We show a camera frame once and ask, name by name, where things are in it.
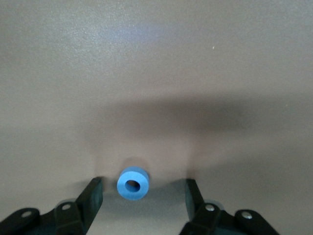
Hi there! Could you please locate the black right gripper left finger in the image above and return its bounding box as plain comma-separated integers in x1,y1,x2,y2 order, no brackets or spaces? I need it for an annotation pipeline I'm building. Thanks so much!
0,176,103,235

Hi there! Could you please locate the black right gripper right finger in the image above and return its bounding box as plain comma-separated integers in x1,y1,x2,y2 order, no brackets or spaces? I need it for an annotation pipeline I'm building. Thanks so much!
179,178,282,235

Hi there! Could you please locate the blue foam letter o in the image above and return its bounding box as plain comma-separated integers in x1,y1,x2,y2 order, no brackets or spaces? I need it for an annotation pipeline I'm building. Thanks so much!
116,165,150,201

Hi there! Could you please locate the brown table cover sheet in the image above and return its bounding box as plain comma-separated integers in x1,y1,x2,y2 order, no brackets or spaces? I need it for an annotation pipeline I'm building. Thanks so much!
0,0,313,235

